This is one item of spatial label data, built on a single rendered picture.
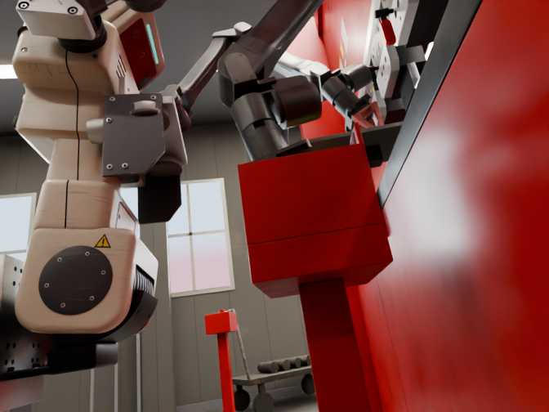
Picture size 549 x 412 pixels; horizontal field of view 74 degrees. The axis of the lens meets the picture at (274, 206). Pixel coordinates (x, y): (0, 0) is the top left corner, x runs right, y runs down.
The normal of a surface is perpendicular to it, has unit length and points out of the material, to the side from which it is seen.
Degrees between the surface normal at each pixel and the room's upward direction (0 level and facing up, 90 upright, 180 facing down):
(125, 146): 90
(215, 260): 90
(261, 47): 89
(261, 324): 90
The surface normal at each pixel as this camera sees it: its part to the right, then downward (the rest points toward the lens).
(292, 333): 0.12, -0.36
